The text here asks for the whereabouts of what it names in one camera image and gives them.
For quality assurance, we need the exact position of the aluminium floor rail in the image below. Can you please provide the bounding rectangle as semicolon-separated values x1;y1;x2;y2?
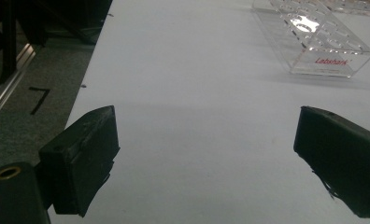
0;43;37;129

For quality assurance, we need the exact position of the clear acrylic tube rack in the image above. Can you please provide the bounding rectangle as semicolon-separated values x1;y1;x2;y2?
251;0;370;78

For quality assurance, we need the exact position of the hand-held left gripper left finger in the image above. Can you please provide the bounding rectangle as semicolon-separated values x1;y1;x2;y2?
37;105;121;217

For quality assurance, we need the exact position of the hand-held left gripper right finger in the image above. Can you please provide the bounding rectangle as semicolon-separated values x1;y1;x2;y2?
293;105;370;219

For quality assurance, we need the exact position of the black metal stand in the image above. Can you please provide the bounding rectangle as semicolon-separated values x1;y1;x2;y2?
0;0;114;85

